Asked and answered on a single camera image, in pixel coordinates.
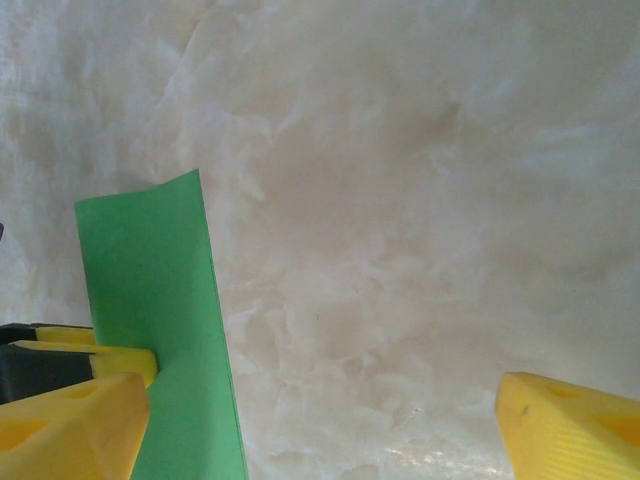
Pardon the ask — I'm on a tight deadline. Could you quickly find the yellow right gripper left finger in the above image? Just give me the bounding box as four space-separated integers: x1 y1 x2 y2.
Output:
0 372 150 480

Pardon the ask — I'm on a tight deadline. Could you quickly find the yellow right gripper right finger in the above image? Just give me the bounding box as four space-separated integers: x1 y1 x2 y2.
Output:
493 371 640 480

